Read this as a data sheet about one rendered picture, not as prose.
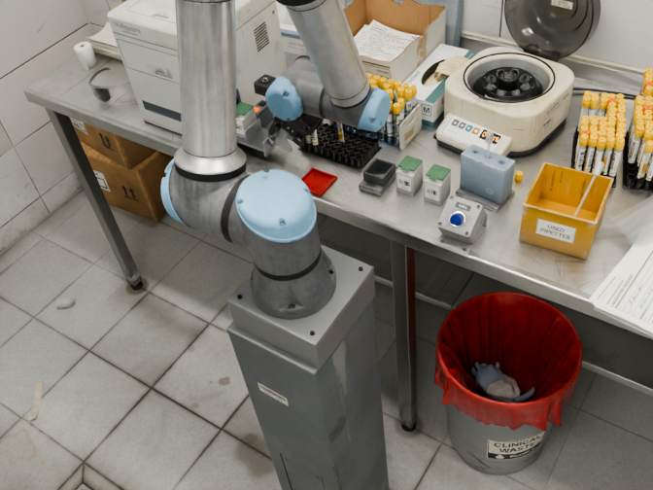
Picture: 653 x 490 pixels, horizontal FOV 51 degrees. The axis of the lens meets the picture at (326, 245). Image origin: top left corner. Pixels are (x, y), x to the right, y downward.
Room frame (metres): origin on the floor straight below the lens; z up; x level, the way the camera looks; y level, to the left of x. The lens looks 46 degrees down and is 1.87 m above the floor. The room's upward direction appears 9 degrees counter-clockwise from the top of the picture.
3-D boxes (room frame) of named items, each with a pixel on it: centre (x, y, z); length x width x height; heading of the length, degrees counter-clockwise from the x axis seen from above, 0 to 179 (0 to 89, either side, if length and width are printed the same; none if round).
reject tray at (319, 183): (1.17, 0.00, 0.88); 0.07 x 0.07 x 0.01; 50
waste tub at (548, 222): (0.92, -0.46, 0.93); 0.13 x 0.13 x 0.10; 55
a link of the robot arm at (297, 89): (1.09, 0.00, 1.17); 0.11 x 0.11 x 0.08; 54
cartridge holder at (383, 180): (1.14, -0.14, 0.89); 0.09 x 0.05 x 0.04; 141
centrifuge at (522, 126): (1.28, -0.44, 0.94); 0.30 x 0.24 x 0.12; 131
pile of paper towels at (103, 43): (1.88, 0.49, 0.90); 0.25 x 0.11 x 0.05; 50
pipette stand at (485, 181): (1.05, -0.35, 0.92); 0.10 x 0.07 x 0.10; 42
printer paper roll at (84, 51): (1.84, 0.61, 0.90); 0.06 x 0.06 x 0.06; 50
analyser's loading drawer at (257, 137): (1.35, 0.16, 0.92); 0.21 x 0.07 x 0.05; 50
